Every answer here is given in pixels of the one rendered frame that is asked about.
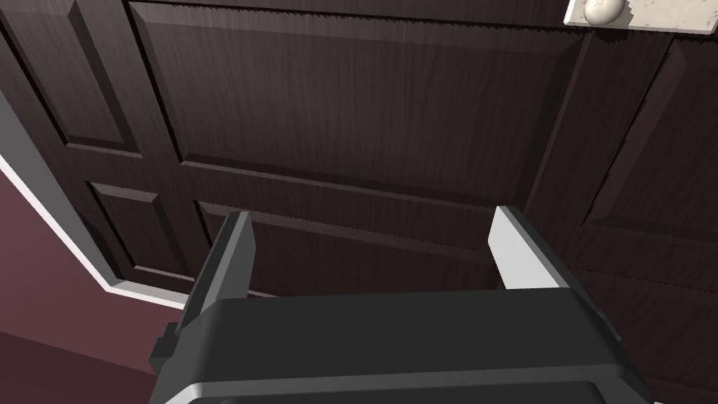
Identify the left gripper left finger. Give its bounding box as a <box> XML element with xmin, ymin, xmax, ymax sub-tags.
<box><xmin>175</xmin><ymin>210</ymin><xmax>257</xmax><ymax>337</ymax></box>

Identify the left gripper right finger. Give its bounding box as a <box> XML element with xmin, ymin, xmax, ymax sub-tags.
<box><xmin>487</xmin><ymin>205</ymin><xmax>621</xmax><ymax>341</ymax></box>

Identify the dark brown panelled door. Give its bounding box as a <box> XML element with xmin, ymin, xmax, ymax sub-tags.
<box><xmin>0</xmin><ymin>0</ymin><xmax>718</xmax><ymax>393</ymax></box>

